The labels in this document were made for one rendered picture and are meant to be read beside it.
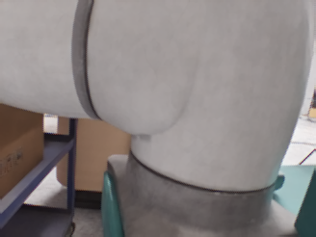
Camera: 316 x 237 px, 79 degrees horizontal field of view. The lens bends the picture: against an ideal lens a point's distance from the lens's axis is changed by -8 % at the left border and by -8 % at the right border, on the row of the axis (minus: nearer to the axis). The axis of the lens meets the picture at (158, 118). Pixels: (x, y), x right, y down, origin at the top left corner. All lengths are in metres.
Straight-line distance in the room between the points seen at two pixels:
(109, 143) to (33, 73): 0.90
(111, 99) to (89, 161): 0.96
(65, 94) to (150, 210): 0.12
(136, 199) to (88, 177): 0.97
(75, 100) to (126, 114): 0.05
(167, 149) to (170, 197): 0.04
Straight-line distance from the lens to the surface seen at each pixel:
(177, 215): 0.17
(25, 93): 0.20
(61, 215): 1.16
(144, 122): 0.15
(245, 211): 0.18
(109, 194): 0.24
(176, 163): 0.15
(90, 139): 1.06
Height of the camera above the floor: 0.85
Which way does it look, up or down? 12 degrees down
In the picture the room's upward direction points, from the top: 9 degrees clockwise
